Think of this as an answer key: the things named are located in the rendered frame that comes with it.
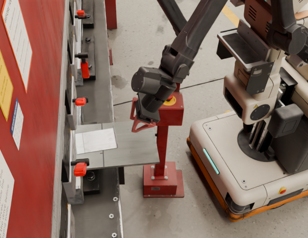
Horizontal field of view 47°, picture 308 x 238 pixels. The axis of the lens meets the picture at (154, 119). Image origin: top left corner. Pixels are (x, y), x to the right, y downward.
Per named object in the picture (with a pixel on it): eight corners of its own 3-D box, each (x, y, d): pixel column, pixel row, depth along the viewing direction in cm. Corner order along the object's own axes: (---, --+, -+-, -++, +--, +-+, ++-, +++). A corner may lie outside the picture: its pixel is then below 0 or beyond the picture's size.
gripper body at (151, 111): (138, 118, 104) (152, 101, 100) (135, 94, 111) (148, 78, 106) (157, 124, 107) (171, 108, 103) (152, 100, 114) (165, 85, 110)
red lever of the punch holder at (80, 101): (85, 98, 85) (88, 96, 94) (68, 99, 84) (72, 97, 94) (86, 106, 85) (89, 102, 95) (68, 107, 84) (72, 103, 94)
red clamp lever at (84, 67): (90, 79, 114) (87, 54, 107) (78, 80, 114) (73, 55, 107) (90, 75, 115) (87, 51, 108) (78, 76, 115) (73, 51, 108)
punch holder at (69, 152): (75, 200, 83) (64, 158, 70) (38, 204, 82) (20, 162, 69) (76, 149, 93) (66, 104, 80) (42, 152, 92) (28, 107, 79)
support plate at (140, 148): (159, 163, 113) (159, 161, 112) (74, 171, 110) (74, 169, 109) (152, 121, 125) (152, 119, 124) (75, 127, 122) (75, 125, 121)
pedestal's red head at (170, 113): (182, 126, 168) (185, 98, 154) (148, 126, 167) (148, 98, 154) (178, 96, 181) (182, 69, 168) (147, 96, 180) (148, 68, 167)
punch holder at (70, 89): (76, 134, 96) (67, 89, 84) (44, 137, 95) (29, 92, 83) (77, 96, 106) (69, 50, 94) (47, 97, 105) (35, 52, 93)
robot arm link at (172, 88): (181, 88, 102) (174, 74, 105) (163, 84, 97) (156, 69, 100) (167, 104, 105) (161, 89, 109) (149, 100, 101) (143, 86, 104)
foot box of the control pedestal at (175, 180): (184, 197, 217) (186, 187, 208) (143, 198, 216) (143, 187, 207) (182, 170, 230) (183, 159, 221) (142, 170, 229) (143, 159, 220)
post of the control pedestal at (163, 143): (164, 176, 212) (169, 114, 172) (154, 176, 212) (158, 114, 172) (163, 169, 216) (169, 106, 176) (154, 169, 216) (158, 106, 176)
